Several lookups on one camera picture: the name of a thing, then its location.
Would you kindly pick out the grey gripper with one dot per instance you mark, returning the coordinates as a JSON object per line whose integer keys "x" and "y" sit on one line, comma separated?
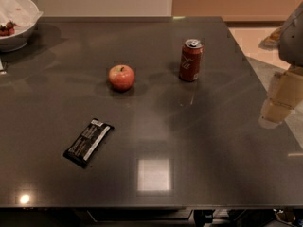
{"x": 293, "y": 40}

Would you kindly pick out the red apple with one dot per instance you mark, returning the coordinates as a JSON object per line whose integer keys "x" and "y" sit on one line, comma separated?
{"x": 121, "y": 77}

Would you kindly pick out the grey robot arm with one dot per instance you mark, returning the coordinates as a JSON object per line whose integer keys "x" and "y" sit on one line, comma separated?
{"x": 290, "y": 41}

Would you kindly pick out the black rxbar chocolate bar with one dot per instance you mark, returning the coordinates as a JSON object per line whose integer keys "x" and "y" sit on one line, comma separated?
{"x": 86, "y": 144}

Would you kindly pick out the red soda can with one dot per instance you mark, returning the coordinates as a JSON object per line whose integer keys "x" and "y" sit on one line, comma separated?
{"x": 191, "y": 57}

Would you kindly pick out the white bowl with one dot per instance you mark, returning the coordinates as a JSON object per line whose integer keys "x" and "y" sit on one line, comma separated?
{"x": 18, "y": 39}

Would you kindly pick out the red strawberries in bowl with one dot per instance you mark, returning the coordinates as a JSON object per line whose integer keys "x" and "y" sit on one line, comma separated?
{"x": 8, "y": 29}

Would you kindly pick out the white napkin in bowl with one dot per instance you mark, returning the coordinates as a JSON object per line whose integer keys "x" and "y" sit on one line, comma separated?
{"x": 21, "y": 12}

